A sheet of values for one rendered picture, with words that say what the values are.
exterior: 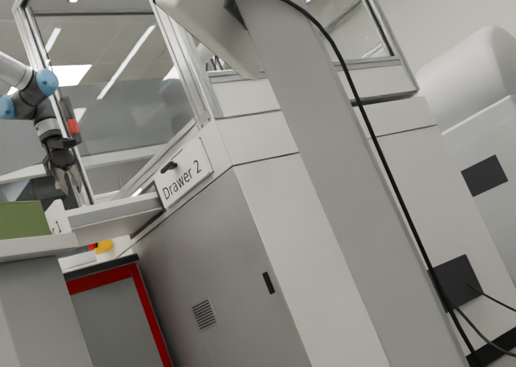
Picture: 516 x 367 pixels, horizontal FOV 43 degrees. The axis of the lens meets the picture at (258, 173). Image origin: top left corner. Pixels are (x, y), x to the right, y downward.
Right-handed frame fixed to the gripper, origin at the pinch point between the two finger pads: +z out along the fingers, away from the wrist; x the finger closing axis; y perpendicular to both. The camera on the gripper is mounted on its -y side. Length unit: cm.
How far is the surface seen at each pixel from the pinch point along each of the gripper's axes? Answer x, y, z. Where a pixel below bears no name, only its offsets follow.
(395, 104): -99, -51, 11
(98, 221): -0.2, -8.5, 14.2
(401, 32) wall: -345, 95, -97
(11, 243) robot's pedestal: 37, -42, 22
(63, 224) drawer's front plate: 11.2, -10.1, 12.8
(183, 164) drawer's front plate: -20.7, -31.7, 9.5
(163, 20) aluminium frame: -24, -46, -31
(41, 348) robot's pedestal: 37, -37, 46
